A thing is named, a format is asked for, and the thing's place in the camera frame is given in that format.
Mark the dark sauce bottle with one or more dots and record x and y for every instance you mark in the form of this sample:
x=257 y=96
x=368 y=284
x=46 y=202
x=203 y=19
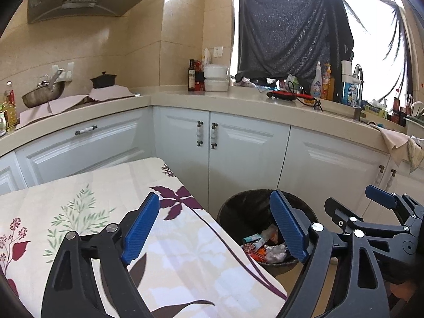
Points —
x=191 y=75

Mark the white stacked bowls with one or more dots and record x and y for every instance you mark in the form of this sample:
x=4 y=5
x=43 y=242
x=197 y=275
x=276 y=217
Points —
x=216 y=78

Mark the beige towel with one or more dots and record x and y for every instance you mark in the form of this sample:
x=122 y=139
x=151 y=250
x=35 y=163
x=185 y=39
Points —
x=402 y=146

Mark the kitchen faucet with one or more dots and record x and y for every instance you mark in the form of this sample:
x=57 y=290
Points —
x=353 y=81

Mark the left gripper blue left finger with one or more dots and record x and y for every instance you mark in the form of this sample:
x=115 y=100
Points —
x=136 y=226

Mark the right hand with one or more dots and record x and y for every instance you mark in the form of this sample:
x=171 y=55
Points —
x=410 y=291

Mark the dark grey hanging cloth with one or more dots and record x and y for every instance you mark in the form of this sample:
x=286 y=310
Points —
x=278 y=38

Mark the orange soap bottle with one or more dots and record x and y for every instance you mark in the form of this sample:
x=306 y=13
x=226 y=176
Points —
x=328 y=83

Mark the light blue tube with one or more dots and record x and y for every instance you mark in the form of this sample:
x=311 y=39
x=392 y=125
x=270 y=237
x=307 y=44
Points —
x=251 y=239

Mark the clear plastic bag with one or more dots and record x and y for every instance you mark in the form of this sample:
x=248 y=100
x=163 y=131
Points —
x=276 y=253

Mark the steel wok pan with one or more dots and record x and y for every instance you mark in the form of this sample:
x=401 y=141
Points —
x=48 y=88

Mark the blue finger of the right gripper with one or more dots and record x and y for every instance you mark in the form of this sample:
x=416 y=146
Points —
x=381 y=197

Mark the small orange wrapper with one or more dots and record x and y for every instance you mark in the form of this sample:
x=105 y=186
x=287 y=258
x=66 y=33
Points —
x=258 y=255

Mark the floral tablecloth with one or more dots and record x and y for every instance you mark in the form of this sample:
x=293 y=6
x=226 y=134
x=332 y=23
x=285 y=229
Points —
x=61 y=248

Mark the red white checkered wrapper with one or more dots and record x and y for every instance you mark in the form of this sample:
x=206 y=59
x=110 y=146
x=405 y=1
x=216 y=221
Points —
x=250 y=248

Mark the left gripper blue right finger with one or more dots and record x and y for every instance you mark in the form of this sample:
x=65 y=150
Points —
x=294 y=233

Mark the black pot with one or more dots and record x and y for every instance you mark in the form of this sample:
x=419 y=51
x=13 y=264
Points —
x=104 y=80

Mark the white spray bottle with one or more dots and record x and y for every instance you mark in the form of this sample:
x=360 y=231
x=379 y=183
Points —
x=316 y=85

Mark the black trash bin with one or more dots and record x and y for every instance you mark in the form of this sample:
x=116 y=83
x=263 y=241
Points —
x=248 y=212

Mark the pink stove cover cloth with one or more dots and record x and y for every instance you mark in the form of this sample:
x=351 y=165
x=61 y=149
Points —
x=60 y=105

